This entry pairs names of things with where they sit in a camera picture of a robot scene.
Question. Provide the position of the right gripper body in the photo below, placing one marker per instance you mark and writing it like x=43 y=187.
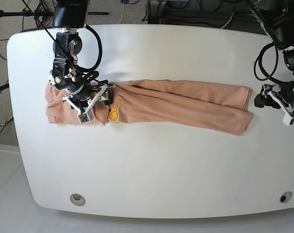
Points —
x=82 y=99

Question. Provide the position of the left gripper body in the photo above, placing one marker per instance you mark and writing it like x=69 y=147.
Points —
x=287 y=91

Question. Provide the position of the peach T-shirt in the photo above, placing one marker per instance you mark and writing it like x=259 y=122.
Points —
x=215 y=106

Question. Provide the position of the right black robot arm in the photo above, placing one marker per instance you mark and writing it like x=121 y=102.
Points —
x=79 y=83

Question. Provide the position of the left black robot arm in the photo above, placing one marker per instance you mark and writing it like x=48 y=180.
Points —
x=276 y=18

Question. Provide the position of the black tripod stand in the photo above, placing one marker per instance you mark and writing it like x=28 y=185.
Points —
x=40 y=14

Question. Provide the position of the right table grommet hole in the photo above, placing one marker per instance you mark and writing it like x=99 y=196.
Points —
x=286 y=197

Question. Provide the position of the table grommet hole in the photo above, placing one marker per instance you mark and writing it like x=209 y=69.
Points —
x=77 y=200
x=286 y=197

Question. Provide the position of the left table grommet hole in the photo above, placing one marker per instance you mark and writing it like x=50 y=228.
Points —
x=77 y=200

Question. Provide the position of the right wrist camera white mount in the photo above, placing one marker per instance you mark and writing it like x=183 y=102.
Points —
x=87 y=115

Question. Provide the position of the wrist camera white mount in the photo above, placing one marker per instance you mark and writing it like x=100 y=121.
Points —
x=282 y=106
x=87 y=115

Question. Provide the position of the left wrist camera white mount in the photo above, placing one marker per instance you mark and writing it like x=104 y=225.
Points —
x=282 y=106

